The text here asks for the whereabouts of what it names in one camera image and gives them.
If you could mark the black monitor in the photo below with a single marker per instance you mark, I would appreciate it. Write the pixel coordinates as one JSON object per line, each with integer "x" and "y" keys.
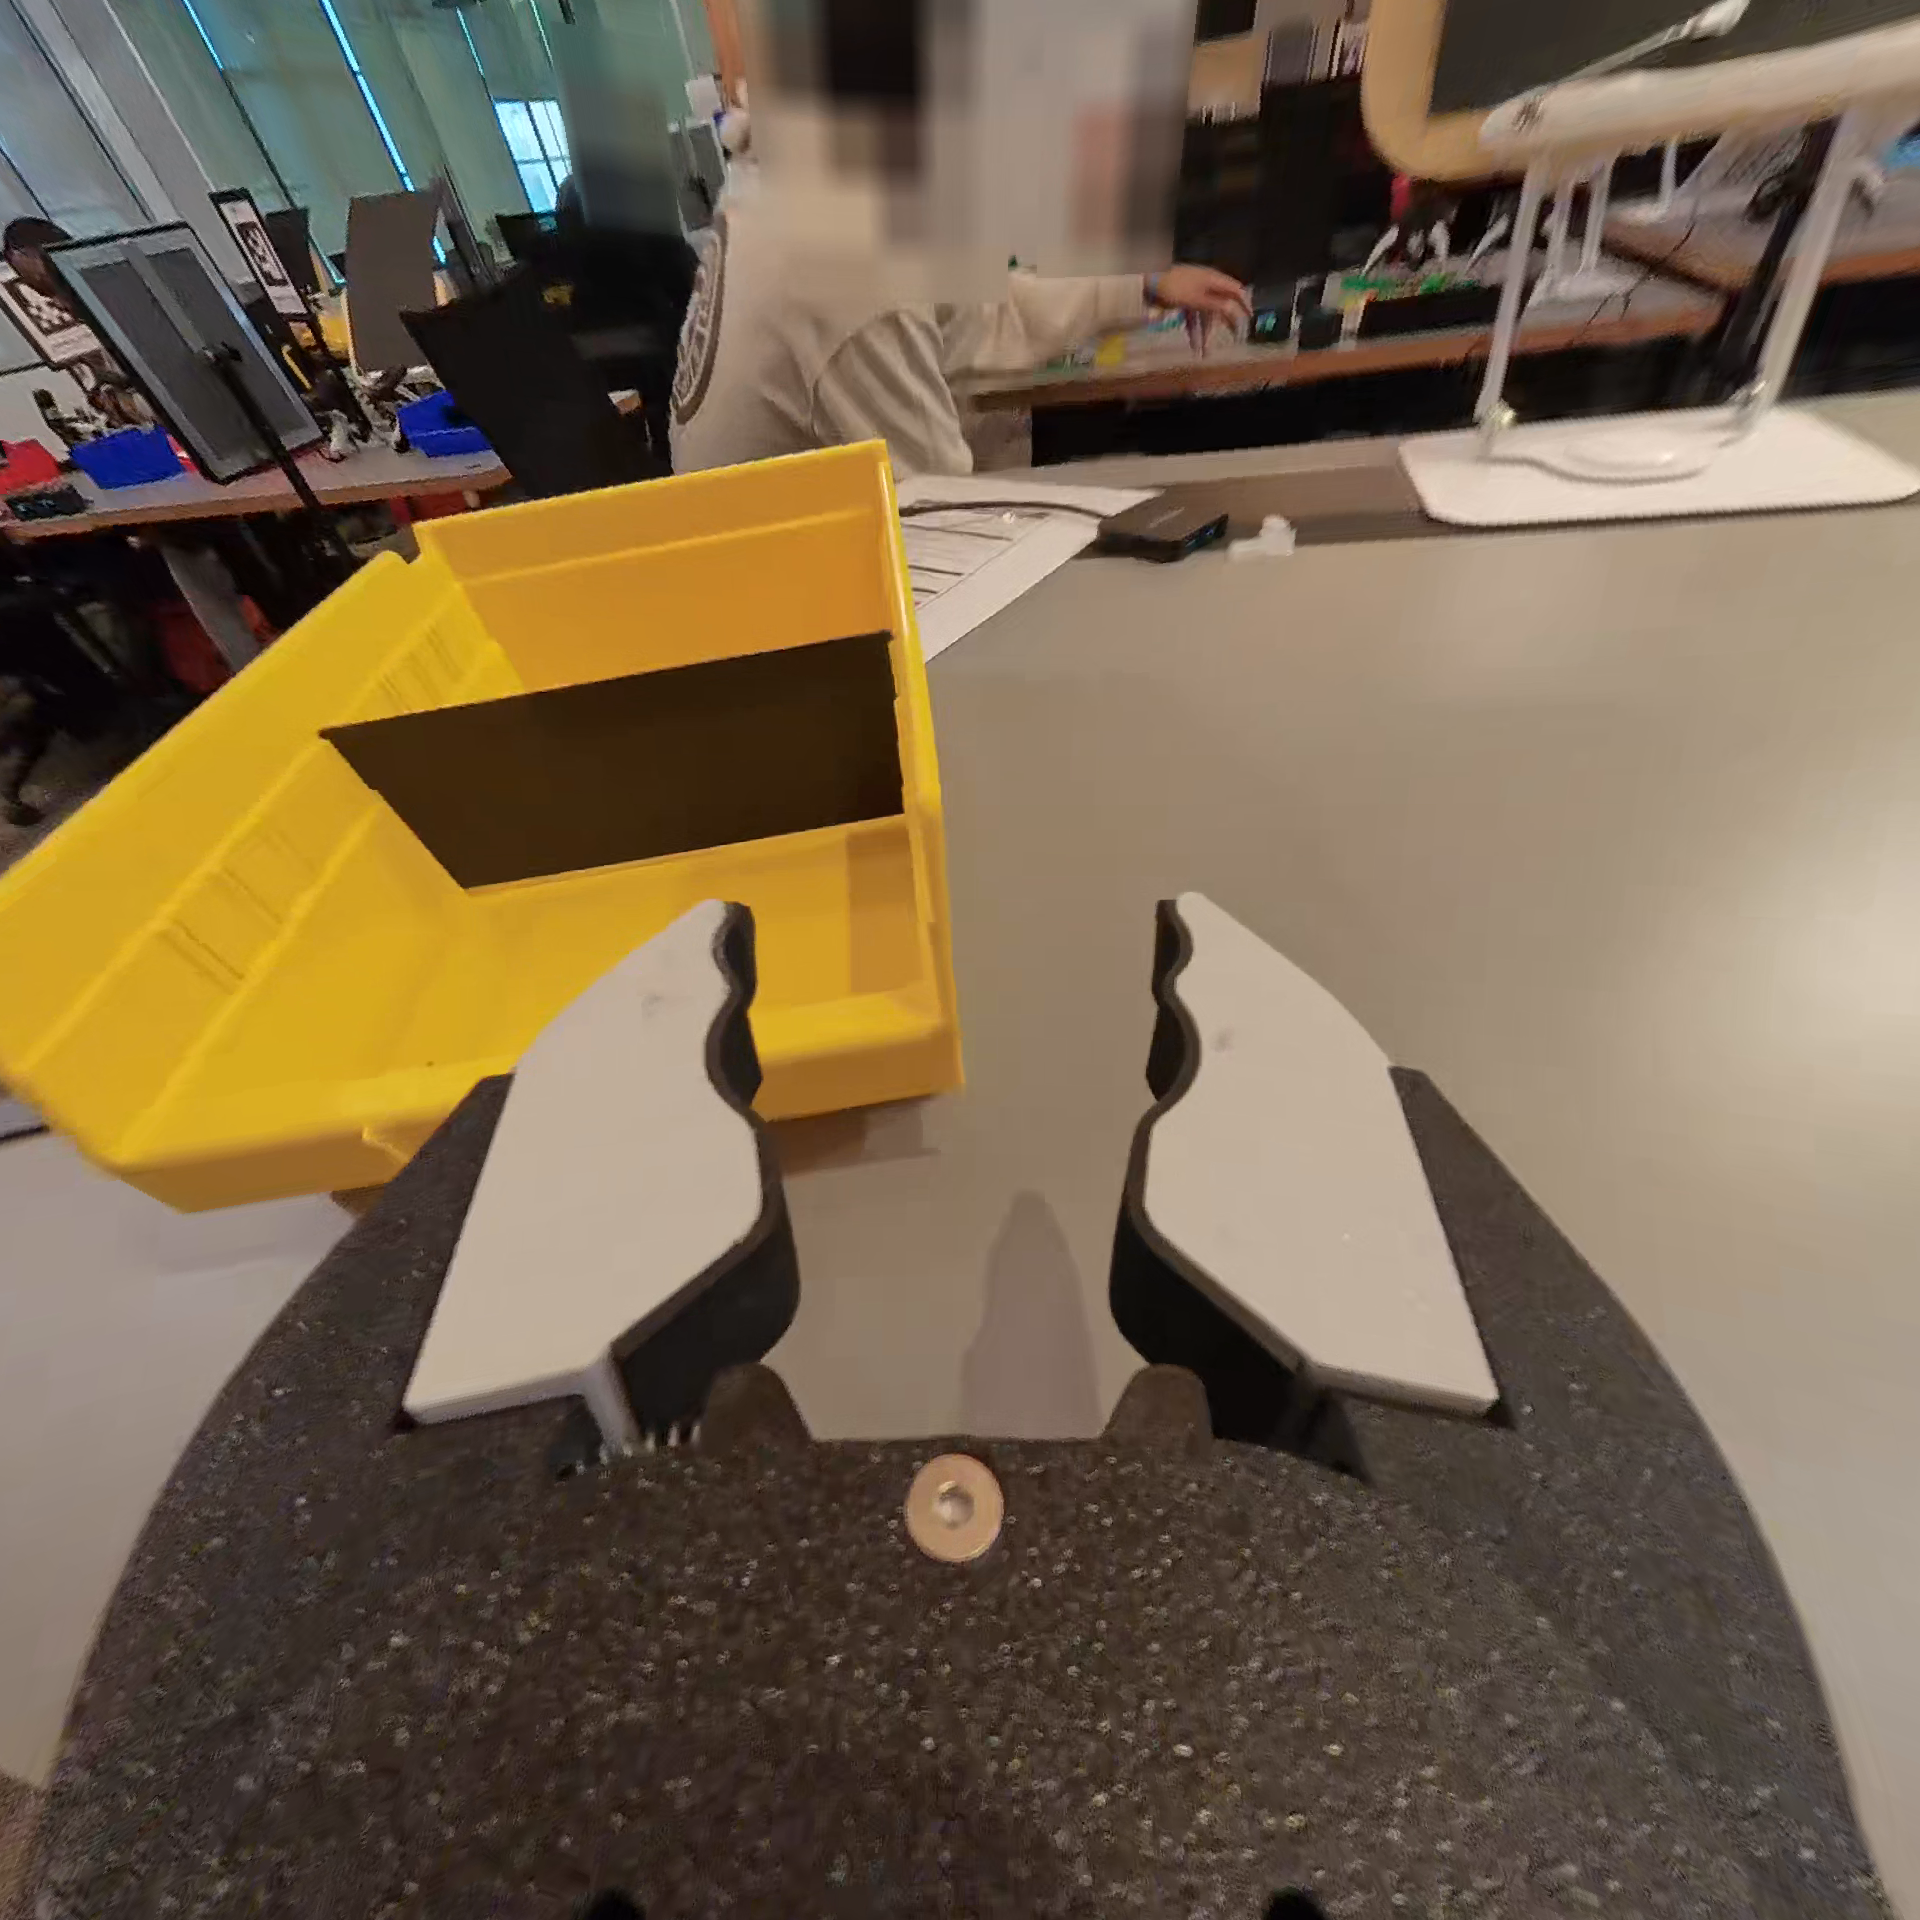
{"x": 527, "y": 376}
{"x": 180, "y": 344}

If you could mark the clear plastic caps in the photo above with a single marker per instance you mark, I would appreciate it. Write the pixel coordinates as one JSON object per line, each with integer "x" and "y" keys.
{"x": 1265, "y": 539}

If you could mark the wooden office desk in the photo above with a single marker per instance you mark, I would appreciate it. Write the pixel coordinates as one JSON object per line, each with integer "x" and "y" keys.
{"x": 1424, "y": 347}
{"x": 226, "y": 495}

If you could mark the white flat pad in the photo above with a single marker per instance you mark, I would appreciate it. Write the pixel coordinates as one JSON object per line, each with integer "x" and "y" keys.
{"x": 1725, "y": 480}

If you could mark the white stand frame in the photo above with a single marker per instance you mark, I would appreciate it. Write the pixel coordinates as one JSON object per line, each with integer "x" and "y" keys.
{"x": 1648, "y": 99}

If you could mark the black board wooden rim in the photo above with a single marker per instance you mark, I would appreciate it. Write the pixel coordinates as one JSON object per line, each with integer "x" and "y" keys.
{"x": 1529, "y": 44}

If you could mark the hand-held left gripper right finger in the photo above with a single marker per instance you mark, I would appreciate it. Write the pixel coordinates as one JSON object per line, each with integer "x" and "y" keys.
{"x": 1306, "y": 1187}

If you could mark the printed paper sheet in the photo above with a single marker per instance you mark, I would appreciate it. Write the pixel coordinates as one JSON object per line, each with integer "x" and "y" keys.
{"x": 978, "y": 577}

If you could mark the small blue plastic bin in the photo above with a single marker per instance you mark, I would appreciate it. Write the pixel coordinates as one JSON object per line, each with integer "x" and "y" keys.
{"x": 445, "y": 428}
{"x": 128, "y": 457}

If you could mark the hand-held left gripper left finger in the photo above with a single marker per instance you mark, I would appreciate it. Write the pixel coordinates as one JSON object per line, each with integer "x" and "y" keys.
{"x": 600, "y": 1187}

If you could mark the small black usb hub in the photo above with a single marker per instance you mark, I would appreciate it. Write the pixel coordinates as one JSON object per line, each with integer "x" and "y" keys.
{"x": 1164, "y": 531}

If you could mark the yellow plastic bin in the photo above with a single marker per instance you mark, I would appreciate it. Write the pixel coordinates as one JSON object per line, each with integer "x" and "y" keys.
{"x": 226, "y": 977}

